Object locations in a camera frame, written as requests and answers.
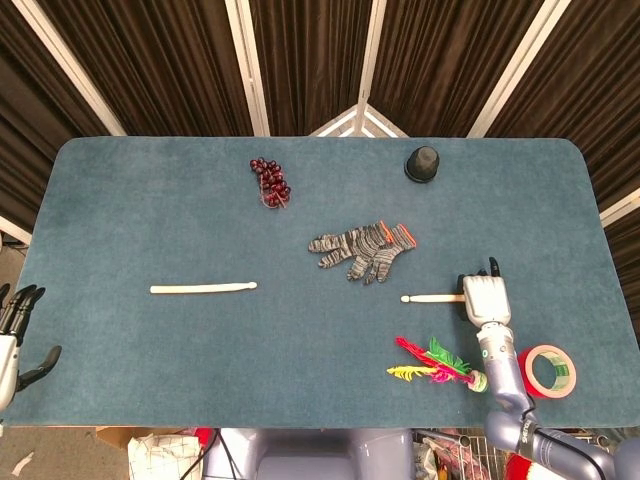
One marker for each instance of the blue table mat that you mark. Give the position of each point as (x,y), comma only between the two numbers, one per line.
(250,360)

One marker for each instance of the cardboard box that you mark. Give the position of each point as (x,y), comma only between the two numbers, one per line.
(117,436)

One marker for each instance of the red tape roll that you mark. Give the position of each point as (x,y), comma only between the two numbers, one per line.
(567,372)

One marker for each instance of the white checked bag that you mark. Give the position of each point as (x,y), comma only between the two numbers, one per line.
(160,457)

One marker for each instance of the wooden drumstick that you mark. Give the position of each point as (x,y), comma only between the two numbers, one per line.
(435,299)
(200,288)

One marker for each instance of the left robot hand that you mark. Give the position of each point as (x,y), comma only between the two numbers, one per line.
(7,370)

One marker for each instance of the white paper scrap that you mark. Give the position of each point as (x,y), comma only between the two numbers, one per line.
(22,462)

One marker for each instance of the red grape bunch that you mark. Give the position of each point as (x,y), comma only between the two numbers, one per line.
(272,182)

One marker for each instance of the black faceted cup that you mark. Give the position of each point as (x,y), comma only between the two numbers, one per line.
(422,164)

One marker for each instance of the small red object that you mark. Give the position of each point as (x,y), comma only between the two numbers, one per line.
(204,436)

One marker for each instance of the colourful feather shuttlecock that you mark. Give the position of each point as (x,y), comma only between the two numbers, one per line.
(442,369)

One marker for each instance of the brown curtain folding screen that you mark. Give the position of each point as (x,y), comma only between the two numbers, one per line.
(310,65)

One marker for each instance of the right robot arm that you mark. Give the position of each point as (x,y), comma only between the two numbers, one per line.
(502,370)

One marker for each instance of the red and white ball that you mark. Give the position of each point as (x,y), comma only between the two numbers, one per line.
(522,470)

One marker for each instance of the lavender robot torso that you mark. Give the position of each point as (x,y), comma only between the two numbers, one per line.
(310,455)

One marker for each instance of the grey striped knit glove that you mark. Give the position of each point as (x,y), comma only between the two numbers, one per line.
(385,257)
(350,242)

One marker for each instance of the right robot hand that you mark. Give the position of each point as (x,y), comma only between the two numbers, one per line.
(485,300)

